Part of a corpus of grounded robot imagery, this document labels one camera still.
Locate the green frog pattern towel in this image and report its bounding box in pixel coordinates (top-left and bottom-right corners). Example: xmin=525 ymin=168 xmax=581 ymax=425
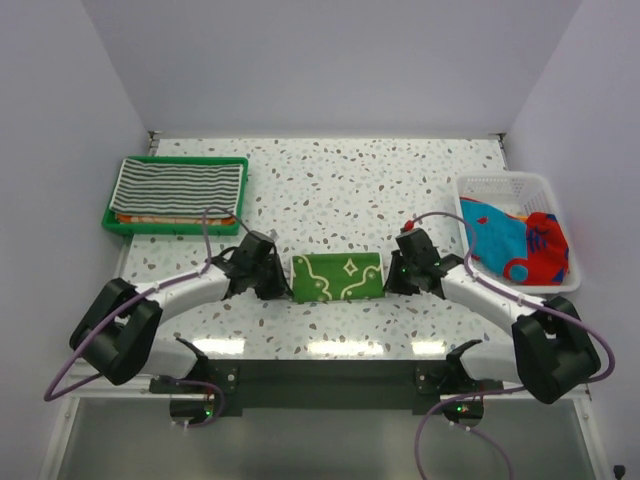
xmin=290 ymin=252 xmax=385 ymax=303

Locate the green white striped towel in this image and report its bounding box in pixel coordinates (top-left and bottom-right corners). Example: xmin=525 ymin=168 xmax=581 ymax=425
xmin=109 ymin=157 xmax=245 ymax=218

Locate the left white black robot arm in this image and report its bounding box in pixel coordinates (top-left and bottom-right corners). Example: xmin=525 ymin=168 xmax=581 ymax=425
xmin=69 ymin=231 xmax=291 ymax=393

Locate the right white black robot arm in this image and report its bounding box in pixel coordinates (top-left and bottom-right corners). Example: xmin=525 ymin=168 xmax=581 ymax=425
xmin=385 ymin=229 xmax=601 ymax=404

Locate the red blue patterned towel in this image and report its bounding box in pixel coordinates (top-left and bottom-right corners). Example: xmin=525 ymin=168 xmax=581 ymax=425
xmin=460 ymin=197 xmax=570 ymax=286

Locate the white plastic basket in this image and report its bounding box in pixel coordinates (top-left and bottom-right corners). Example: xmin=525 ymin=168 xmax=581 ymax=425
xmin=453 ymin=171 xmax=584 ymax=296

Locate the orange folded cartoon towel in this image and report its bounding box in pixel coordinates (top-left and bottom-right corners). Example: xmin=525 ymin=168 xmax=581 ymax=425
xmin=115 ymin=214 xmax=236 ymax=226

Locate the green plastic tray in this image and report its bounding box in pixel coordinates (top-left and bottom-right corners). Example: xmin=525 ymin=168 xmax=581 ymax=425
xmin=102 ymin=156 xmax=249 ymax=236

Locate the black mounting base plate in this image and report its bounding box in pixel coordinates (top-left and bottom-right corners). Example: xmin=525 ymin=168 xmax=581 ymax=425
xmin=149 ymin=359 xmax=503 ymax=420

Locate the aluminium frame rail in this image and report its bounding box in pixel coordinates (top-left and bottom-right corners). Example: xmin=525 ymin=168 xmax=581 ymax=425
xmin=39 ymin=357 xmax=611 ymax=480

